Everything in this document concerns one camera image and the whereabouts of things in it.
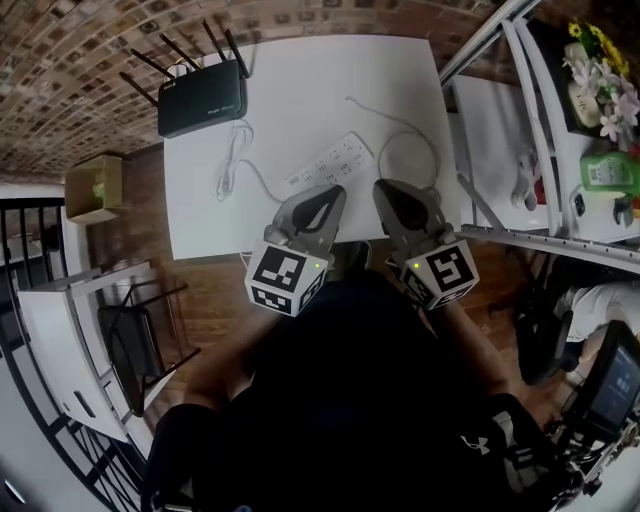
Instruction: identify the black metal railing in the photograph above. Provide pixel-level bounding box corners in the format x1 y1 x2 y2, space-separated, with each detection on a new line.
0 197 146 512

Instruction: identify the white curved plastic object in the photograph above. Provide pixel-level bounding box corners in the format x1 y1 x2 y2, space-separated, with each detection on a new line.
509 151 545 211

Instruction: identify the white narrow desk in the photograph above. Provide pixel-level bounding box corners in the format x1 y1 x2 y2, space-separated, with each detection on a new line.
17 259 161 446

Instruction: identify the person's right forearm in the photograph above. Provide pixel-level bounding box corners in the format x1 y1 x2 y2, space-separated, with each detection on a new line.
427 299 514 401

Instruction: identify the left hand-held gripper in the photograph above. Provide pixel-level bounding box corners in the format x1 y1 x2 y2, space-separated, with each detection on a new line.
244 184 348 319

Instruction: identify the open cardboard box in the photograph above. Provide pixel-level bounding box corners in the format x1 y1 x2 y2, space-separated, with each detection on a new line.
64 153 132 225

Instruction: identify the person's left forearm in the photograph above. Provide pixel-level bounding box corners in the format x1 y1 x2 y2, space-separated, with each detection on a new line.
180 304 281 416

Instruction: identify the person's dark shirt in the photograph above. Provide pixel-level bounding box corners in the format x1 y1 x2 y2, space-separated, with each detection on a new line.
142 269 566 512

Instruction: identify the black router with antennas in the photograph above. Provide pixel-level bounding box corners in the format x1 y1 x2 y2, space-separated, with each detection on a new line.
118 18 251 139

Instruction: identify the green plastic bottle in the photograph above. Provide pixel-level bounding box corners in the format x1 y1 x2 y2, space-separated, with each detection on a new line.
579 152 640 194

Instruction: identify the black metal chair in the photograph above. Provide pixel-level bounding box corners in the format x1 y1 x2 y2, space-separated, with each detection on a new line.
96 283 202 419

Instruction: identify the black office chair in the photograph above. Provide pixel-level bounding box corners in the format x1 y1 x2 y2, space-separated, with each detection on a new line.
514 294 584 386

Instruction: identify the white power strip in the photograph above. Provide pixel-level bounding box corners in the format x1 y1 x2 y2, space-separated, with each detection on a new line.
283 130 375 194

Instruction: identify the white metal shelf rack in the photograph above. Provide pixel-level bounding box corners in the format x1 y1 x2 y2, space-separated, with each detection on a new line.
439 0 640 276

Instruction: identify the metal equipment rig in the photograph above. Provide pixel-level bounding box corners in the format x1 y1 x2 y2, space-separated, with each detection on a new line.
544 414 640 512

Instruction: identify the flower bouquet in cream pot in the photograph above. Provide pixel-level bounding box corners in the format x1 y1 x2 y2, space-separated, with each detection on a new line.
562 20 640 151

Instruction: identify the black tablet screen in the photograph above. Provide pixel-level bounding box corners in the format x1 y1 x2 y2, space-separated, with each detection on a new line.
562 319 640 436

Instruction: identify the thin white power cable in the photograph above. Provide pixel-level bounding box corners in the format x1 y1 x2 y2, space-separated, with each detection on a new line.
344 95 444 199

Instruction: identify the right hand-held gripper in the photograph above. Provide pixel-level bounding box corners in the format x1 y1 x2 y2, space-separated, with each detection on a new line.
373 178 481 311

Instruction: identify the white square table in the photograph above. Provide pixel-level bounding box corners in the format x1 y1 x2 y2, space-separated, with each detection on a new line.
163 34 464 261

